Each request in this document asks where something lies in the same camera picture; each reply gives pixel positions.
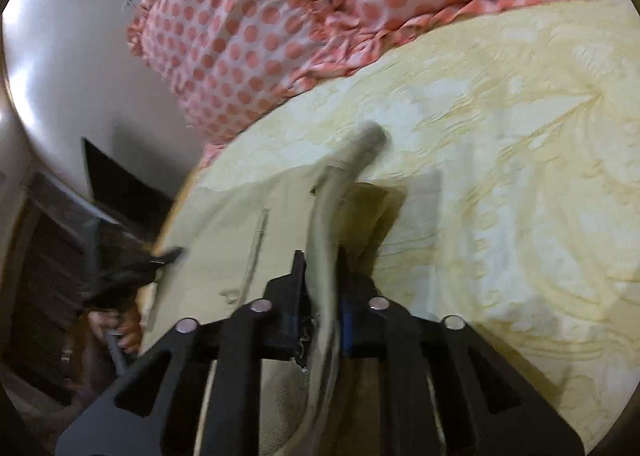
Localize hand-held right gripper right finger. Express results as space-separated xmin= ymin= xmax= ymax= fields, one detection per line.
xmin=338 ymin=248 xmax=587 ymax=456

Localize beige pants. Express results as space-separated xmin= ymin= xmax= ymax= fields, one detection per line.
xmin=141 ymin=122 xmax=408 ymax=456

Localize dark wooden cabinet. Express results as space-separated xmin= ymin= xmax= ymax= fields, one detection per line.
xmin=0 ymin=170 xmax=108 ymax=404

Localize yellow patterned bedsheet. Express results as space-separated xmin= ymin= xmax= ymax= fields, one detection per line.
xmin=165 ymin=0 xmax=640 ymax=454

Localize person's left hand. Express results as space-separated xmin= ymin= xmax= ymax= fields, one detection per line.
xmin=88 ymin=308 xmax=145 ymax=355

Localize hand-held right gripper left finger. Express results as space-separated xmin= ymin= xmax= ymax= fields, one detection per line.
xmin=54 ymin=250 xmax=308 ymax=456

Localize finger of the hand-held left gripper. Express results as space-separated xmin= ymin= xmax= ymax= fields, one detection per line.
xmin=148 ymin=246 xmax=186 ymax=271

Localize black flat panel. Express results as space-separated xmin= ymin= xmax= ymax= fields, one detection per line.
xmin=82 ymin=136 xmax=177 ymax=229

